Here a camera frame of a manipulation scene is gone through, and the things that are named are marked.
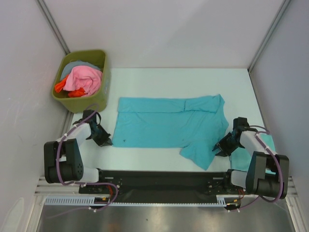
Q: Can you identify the orange red t shirt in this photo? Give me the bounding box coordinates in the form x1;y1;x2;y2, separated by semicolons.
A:
54;75;86;98

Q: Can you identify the pink t shirt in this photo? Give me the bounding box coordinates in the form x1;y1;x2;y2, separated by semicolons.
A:
63;65;103;96

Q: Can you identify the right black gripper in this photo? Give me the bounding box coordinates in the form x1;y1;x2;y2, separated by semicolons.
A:
213;132;242;157

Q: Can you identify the grey blue t shirt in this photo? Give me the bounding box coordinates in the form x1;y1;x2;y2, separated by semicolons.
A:
60;60;100;81

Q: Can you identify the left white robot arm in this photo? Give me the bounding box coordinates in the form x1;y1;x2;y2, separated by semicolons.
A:
43;110;112;193

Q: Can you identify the aluminium extrusion rail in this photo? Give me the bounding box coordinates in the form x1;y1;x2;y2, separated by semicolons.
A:
35;177;82;197

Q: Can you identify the olive green plastic bin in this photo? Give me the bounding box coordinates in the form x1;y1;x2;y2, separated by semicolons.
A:
52;49;111;113

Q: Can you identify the folded teal t shirt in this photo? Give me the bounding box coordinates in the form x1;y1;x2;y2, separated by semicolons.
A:
230;134;277;172

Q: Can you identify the cyan blue t shirt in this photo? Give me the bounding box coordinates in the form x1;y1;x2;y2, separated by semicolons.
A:
112;95;228;170

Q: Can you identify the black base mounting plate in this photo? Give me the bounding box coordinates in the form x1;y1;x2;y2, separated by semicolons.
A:
79;171;244;201

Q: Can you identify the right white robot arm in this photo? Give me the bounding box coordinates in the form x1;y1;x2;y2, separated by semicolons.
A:
213;117;289;202

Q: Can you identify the white slotted cable duct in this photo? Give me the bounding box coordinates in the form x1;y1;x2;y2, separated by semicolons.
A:
45;195;241;207

